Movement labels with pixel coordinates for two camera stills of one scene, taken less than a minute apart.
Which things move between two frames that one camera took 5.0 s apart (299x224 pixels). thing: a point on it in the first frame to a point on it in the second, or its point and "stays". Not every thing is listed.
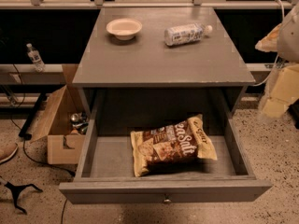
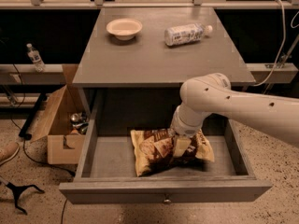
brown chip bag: [171, 147] stays
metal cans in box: [79, 121] stays
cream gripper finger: [284, 89] to [186, 121]
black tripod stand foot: [16, 189] stays
